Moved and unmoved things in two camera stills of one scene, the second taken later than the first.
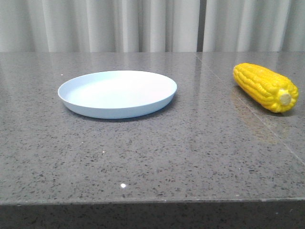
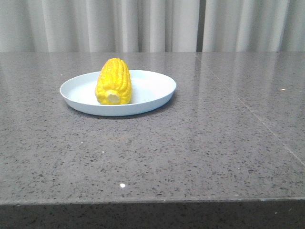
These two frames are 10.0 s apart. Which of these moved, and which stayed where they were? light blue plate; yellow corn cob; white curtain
Moved: yellow corn cob
Stayed: white curtain; light blue plate
